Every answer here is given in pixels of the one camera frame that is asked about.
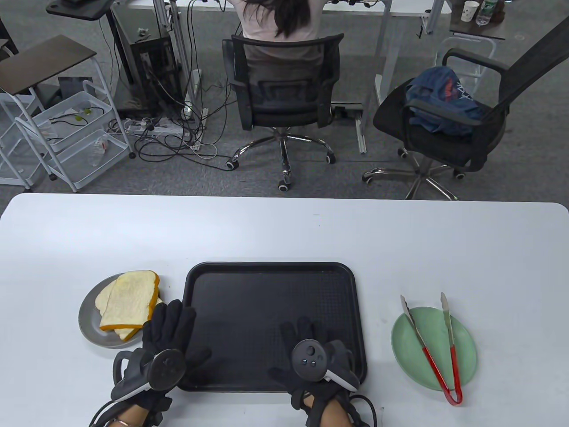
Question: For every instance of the person's left hand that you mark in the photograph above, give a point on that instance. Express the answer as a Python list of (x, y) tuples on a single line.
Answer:
[(169, 324)]

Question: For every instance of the person's right hand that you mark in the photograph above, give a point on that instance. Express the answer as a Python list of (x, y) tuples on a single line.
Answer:
[(306, 331)]

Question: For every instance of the toast slice yellow crust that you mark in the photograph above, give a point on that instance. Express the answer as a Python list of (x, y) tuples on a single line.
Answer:
[(104, 300), (129, 298)]

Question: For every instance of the black food tray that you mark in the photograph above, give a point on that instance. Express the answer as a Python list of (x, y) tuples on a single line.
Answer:
[(266, 302)]

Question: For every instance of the grey metal plate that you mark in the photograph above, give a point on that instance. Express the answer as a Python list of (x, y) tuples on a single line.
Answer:
[(89, 324)]

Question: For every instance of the person's right forearm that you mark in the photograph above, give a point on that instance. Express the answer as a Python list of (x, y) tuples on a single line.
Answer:
[(331, 416)]

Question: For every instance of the person's left forearm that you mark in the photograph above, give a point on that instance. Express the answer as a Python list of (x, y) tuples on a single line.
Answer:
[(131, 416)]

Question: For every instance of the grey right hand controller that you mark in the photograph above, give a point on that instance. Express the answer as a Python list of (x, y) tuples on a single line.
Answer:
[(309, 358)]

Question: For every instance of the grey hand controller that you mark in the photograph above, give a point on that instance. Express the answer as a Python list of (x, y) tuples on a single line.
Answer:
[(309, 358), (166, 369)]

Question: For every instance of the grey left hand controller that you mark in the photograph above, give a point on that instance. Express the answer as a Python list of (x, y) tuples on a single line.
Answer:
[(166, 369)]

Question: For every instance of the green plate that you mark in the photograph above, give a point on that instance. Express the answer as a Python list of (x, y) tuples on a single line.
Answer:
[(429, 329)]

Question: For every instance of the crumpled plastic bottle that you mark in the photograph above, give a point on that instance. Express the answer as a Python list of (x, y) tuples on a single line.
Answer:
[(98, 151)]

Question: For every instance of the white power strip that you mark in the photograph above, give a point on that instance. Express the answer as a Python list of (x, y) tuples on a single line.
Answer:
[(169, 129)]

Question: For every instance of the black mesh office chair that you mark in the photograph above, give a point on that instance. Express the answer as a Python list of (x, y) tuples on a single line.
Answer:
[(284, 106)]

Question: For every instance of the black armrest office chair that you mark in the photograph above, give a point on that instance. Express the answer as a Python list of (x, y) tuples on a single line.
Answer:
[(444, 147)]

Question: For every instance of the white rolling cart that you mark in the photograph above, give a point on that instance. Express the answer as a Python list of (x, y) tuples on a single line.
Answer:
[(82, 109)]

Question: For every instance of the black flat panel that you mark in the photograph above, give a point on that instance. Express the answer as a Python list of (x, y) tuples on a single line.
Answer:
[(71, 86)]

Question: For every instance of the black computer tower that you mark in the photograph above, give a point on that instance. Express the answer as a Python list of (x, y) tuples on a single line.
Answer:
[(153, 66)]

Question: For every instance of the blue bag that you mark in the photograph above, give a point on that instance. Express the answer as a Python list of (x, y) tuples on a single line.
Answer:
[(440, 98)]

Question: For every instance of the brown side table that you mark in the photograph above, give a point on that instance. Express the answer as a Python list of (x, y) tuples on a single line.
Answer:
[(44, 62)]

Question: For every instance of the black stand top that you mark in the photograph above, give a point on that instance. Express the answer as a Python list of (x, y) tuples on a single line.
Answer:
[(84, 11)]

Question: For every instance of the white office desk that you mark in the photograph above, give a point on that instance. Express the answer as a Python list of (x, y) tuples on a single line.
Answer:
[(400, 6)]

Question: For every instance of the dark side table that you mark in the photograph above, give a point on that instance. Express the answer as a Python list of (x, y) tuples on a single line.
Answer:
[(471, 29)]

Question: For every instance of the white paper cup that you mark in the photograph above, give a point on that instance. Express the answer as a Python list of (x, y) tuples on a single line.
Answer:
[(470, 11)]

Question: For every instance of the clear plastic water bottle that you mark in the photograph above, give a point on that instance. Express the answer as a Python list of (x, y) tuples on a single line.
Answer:
[(485, 13)]

